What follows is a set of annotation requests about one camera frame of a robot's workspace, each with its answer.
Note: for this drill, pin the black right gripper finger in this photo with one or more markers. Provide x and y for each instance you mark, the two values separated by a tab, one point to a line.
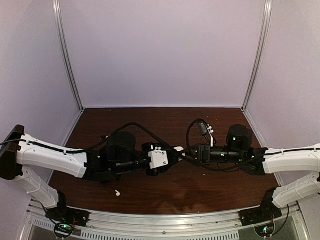
193	150
191	161

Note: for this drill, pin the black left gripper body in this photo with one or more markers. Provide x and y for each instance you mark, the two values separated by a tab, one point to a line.
148	145

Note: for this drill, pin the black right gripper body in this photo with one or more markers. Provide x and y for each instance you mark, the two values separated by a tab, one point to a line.
205	157

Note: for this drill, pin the white earbud charging case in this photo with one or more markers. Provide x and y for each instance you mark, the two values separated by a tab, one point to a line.
179	148

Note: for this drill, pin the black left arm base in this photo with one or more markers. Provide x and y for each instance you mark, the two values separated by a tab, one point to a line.
65	218

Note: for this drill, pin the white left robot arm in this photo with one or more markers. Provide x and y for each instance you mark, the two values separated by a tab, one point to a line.
113	157

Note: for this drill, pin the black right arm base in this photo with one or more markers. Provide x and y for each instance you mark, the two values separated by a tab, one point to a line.
263	216

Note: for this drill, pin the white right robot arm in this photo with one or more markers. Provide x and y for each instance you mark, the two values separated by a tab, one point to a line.
239	151

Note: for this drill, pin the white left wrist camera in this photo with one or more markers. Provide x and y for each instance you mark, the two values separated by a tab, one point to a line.
158	157

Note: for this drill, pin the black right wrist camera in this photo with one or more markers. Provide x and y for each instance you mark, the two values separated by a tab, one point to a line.
206	131

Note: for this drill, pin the aluminium front table rail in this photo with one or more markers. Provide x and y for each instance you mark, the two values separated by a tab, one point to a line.
223	225

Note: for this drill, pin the right aluminium corner post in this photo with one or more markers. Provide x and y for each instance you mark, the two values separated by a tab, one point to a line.
264	31

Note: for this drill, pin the aluminium corner post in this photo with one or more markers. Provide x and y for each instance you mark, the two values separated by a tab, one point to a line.
65	54
264	31

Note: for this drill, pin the left aluminium corner post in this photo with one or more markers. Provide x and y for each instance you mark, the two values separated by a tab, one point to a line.
65	54

